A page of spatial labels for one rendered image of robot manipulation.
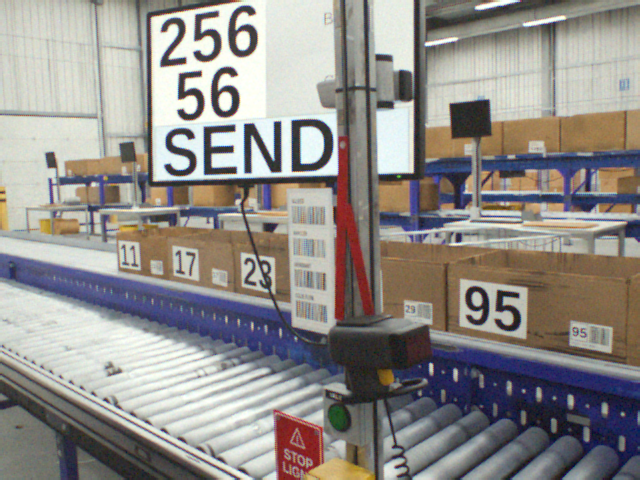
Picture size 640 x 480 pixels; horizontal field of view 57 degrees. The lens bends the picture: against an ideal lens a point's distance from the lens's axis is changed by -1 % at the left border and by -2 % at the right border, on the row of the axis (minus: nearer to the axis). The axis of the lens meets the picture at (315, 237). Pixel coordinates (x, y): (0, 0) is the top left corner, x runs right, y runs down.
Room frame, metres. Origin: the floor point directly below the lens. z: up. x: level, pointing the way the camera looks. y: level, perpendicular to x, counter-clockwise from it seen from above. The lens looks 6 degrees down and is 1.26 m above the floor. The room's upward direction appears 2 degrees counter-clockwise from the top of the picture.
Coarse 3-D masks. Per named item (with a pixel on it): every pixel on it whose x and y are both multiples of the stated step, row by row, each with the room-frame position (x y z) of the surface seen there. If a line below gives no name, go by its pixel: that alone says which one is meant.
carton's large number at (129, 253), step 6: (120, 246) 2.43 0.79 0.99; (126, 246) 2.40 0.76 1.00; (132, 246) 2.36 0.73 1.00; (138, 246) 2.33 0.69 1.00; (120, 252) 2.43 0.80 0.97; (126, 252) 2.40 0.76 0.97; (132, 252) 2.36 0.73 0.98; (138, 252) 2.33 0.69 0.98; (120, 258) 2.43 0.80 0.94; (126, 258) 2.40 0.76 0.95; (132, 258) 2.37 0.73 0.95; (138, 258) 2.33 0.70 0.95; (120, 264) 2.44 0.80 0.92; (126, 264) 2.40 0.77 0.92; (132, 264) 2.37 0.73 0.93; (138, 264) 2.34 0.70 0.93
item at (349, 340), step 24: (336, 336) 0.70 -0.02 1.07; (360, 336) 0.68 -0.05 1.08; (384, 336) 0.65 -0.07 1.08; (408, 336) 0.65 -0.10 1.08; (336, 360) 0.70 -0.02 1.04; (360, 360) 0.68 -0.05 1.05; (384, 360) 0.65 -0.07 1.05; (408, 360) 0.64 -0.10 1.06; (360, 384) 0.70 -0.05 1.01; (384, 384) 0.69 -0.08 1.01
